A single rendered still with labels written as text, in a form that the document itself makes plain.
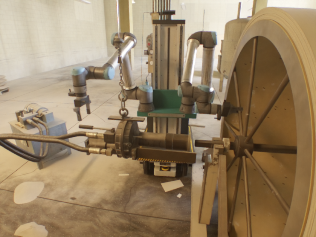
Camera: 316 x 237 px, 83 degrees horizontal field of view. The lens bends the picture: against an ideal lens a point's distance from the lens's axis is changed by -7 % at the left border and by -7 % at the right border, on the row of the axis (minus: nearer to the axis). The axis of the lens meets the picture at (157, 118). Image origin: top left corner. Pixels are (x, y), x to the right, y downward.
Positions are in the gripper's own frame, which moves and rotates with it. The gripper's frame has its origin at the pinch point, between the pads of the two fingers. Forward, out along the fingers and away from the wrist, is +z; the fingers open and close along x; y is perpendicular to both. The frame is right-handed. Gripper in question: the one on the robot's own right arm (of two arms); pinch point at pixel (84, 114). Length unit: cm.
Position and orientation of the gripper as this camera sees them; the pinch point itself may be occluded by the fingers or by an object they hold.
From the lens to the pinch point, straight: 148.8
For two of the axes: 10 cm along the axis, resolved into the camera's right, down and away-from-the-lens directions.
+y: 9.9, 0.6, -1.5
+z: 0.0, 9.2, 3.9
